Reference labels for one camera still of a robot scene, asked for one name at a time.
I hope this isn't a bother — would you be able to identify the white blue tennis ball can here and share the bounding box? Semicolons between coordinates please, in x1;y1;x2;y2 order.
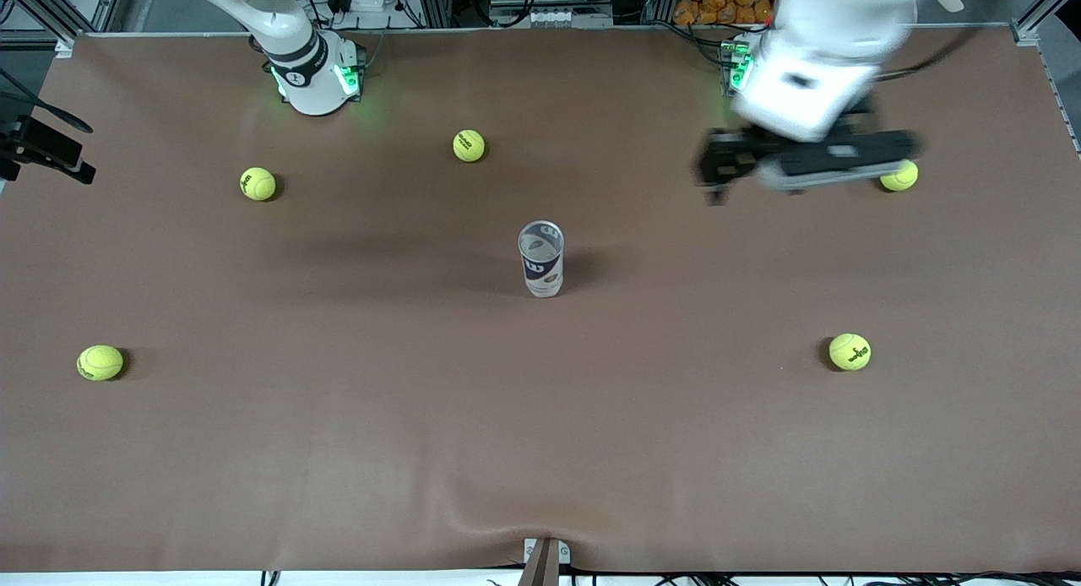
517;220;566;300

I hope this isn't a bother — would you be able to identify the white multi-port device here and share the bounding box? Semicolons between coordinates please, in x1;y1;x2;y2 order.
490;7;614;30

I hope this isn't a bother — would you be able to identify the brown table mat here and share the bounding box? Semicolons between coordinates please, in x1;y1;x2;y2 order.
0;24;1081;575

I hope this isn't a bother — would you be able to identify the metal table clamp bracket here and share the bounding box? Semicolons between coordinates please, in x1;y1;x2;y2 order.
523;537;572;586

